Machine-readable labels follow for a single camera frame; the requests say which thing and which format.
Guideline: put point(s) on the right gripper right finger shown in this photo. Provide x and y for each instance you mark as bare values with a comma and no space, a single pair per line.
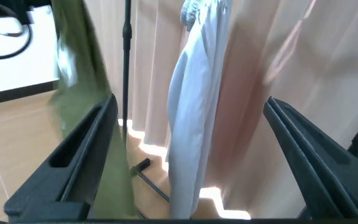
331,180

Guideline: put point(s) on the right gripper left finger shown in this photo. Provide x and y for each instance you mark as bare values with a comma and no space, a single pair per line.
42,193

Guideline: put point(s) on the green shirt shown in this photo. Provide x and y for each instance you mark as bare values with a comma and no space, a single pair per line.
85,62

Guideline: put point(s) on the pale grey shorts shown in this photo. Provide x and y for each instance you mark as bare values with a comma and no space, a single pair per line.
194,93

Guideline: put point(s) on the black clothes rack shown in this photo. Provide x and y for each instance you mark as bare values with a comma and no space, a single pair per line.
126,62

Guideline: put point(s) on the beige curtain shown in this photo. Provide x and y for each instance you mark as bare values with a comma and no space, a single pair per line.
306,62

